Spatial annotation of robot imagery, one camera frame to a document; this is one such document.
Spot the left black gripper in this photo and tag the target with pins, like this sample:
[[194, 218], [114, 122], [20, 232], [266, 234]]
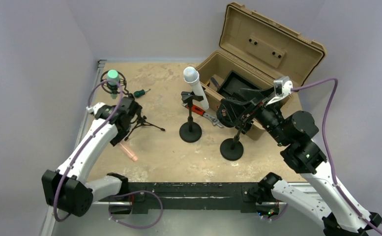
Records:
[[118, 138]]

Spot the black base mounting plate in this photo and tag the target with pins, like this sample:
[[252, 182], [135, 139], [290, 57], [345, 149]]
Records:
[[245, 197]]

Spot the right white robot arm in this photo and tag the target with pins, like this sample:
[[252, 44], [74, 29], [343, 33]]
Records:
[[337, 212]]

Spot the tan plastic tool case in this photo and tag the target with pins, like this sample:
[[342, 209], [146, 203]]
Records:
[[260, 50]]

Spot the red adjustable wrench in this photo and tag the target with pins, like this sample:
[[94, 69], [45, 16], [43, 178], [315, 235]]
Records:
[[203, 113]]

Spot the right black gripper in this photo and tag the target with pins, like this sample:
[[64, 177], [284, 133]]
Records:
[[250, 95]]

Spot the green microphone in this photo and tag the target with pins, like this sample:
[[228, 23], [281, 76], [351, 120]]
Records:
[[113, 80]]

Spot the round base clip stand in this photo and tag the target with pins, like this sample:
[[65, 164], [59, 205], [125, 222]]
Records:
[[190, 131]]

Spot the green handle screwdriver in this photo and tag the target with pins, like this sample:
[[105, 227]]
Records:
[[140, 93]]

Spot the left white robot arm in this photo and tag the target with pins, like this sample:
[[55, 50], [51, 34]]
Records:
[[67, 188]]

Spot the round base shock mount stand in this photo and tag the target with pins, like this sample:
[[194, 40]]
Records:
[[231, 148]]

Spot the white microphone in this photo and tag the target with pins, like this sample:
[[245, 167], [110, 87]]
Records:
[[192, 78]]

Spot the black tripod mic stand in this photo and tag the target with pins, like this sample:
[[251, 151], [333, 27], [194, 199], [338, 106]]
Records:
[[128, 104]]

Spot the pink microphone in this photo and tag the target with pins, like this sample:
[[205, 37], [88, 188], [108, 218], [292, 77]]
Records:
[[128, 151]]

